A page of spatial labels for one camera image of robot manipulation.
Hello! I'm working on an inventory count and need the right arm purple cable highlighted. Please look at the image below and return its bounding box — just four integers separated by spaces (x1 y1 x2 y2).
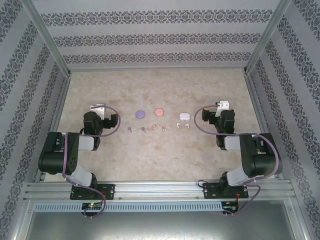
194 104 280 217

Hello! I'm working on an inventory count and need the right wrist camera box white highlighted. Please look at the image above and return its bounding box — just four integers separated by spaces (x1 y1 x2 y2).
215 99 231 111

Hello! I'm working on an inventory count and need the right aluminium frame post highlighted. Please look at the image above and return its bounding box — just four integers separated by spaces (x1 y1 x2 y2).
243 0 293 75

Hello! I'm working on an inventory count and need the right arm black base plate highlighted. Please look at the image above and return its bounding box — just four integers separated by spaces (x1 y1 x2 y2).
202 182 250 200

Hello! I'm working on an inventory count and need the grey metal shelf panel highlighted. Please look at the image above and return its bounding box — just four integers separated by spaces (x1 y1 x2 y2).
14 199 308 240

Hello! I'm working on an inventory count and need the aluminium mounting rail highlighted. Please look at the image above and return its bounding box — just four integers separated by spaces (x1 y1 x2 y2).
23 181 297 201

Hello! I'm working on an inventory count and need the aluminium side rail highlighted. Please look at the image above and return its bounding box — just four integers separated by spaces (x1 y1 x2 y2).
33 74 72 183
243 72 285 181

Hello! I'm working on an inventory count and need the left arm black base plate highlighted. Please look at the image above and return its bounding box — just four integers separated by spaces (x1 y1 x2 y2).
69 183 116 201

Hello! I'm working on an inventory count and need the left aluminium frame post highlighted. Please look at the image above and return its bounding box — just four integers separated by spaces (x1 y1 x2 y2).
21 0 72 76

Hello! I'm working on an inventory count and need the right aluminium side rail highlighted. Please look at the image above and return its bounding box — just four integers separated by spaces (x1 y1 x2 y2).
243 72 285 181

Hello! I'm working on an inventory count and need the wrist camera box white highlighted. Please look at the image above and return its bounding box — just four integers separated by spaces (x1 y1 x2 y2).
89 102 107 120
215 99 231 111

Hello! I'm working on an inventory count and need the aluminium frame post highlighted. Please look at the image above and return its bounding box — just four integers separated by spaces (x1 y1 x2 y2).
243 0 293 75
21 0 72 76

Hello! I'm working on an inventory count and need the grey slotted cable duct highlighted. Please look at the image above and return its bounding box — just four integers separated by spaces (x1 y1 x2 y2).
33 201 223 213

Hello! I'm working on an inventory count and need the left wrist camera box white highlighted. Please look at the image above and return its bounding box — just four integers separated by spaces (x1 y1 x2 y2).
89 102 107 120

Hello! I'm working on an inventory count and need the left aluminium side rail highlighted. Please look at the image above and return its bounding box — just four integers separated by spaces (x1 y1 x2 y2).
33 74 72 183

